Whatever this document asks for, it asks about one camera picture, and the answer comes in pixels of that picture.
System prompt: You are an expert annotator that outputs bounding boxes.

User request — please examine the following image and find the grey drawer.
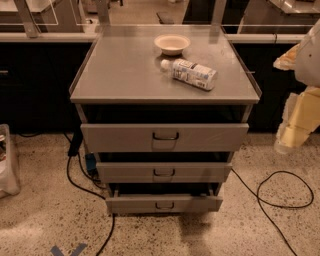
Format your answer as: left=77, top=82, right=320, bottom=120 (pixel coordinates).
left=81, top=124, right=248, bottom=153
left=106, top=196, right=223, bottom=214
left=96, top=162, right=232, bottom=183

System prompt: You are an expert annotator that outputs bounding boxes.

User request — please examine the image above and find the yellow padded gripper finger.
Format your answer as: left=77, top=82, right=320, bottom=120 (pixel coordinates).
left=274, top=87, right=320, bottom=154
left=273, top=44, right=300, bottom=71

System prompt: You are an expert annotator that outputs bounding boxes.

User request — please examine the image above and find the white paper bowl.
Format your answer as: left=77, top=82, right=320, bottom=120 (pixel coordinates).
left=154, top=34, right=191, bottom=56

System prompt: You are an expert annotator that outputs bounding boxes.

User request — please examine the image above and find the grey counter rail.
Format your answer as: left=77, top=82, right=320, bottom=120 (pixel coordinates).
left=0, top=24, right=319, bottom=45

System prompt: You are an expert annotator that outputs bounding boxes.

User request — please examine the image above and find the plastic bottle with label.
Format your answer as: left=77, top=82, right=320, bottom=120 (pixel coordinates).
left=161, top=59, right=217, bottom=91

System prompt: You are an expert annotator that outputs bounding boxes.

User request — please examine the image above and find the black cable on right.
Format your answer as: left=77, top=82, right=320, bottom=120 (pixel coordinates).
left=231, top=168, right=315, bottom=256

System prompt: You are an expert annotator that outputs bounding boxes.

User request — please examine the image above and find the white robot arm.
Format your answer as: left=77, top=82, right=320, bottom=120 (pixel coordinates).
left=273, top=21, right=320, bottom=154

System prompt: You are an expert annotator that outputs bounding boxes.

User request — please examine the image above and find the blue box behind cabinet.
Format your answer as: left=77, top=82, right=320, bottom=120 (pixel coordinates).
left=85, top=153, right=97, bottom=175

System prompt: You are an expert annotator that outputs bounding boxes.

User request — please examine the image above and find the blue tape cross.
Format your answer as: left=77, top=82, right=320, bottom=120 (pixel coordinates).
left=49, top=242, right=88, bottom=256

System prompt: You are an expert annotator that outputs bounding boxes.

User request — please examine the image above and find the black power adapter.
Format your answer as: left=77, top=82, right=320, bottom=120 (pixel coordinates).
left=68, top=128, right=83, bottom=157

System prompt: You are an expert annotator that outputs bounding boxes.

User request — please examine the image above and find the grey metal drawer cabinet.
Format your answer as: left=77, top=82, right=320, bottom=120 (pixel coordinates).
left=71, top=40, right=261, bottom=199

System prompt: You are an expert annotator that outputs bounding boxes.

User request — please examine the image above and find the black cable on left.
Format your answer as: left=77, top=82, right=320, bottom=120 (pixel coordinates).
left=63, top=132, right=116, bottom=256

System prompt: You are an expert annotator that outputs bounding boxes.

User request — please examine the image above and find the grey bottom drawer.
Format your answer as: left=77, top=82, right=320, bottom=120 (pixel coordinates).
left=106, top=196, right=223, bottom=214

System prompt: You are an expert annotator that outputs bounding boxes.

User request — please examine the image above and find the grey middle drawer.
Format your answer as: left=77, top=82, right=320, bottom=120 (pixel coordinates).
left=96, top=162, right=232, bottom=183

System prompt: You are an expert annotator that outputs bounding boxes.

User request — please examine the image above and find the clear plastic bin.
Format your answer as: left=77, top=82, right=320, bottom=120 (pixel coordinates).
left=0, top=124, right=20, bottom=198

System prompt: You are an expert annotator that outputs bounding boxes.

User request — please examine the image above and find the black cable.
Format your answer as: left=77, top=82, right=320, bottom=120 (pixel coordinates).
left=231, top=168, right=315, bottom=256
left=63, top=132, right=116, bottom=256

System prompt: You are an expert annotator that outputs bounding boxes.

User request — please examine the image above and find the grey top drawer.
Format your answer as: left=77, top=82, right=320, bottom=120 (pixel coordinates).
left=81, top=124, right=248, bottom=153

